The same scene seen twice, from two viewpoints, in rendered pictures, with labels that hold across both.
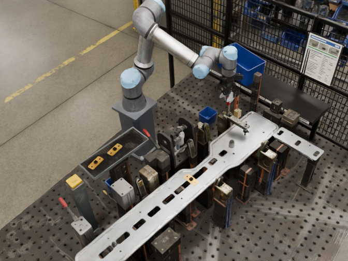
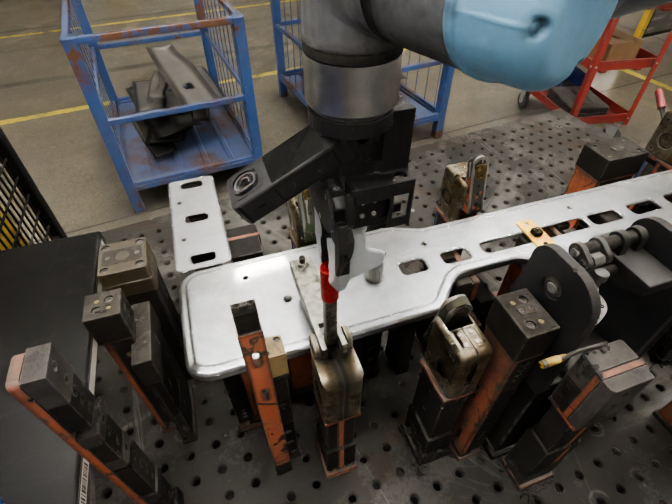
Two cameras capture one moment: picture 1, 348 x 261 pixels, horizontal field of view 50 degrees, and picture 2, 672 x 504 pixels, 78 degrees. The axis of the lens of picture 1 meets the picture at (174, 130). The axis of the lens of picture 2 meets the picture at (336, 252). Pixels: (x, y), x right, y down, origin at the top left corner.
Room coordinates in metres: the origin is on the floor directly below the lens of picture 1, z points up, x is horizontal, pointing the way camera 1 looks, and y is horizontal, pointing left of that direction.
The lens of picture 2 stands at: (1.94, -0.20, 1.55)
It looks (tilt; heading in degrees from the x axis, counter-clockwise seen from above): 45 degrees down; 203
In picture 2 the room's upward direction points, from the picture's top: straight up
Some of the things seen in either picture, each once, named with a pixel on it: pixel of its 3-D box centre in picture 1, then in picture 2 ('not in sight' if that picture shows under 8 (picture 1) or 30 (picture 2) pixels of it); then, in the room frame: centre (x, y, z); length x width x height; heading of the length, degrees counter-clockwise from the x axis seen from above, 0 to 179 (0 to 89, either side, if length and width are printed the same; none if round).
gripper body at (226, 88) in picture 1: (227, 82); (357, 165); (1.63, -0.31, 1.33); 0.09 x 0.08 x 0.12; 132
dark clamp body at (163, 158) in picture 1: (163, 175); not in sight; (1.36, 0.08, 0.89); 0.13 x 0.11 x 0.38; 42
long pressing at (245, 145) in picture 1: (189, 183); (540, 231); (1.22, -0.07, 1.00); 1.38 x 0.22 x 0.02; 132
